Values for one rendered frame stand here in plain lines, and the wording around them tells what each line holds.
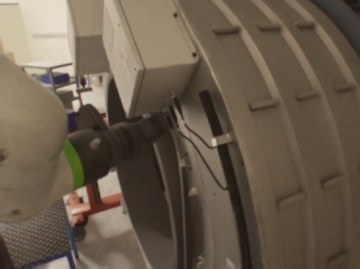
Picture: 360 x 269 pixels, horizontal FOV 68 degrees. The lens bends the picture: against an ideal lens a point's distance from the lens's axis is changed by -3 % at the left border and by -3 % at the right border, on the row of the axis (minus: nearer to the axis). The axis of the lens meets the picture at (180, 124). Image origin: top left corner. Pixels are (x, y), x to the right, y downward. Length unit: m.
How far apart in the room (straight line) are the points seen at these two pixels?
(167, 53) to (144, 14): 0.10
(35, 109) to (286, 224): 0.45
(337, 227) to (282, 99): 0.30
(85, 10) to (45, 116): 0.86
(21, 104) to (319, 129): 0.52
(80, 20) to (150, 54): 0.63
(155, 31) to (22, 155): 0.36
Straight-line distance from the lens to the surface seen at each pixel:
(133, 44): 0.53
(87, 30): 1.10
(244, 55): 0.58
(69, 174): 0.44
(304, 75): 0.64
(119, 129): 0.52
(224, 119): 0.49
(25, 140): 0.31
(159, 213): 1.46
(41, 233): 1.85
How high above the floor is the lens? 1.74
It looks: 23 degrees down
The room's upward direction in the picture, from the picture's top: 2 degrees counter-clockwise
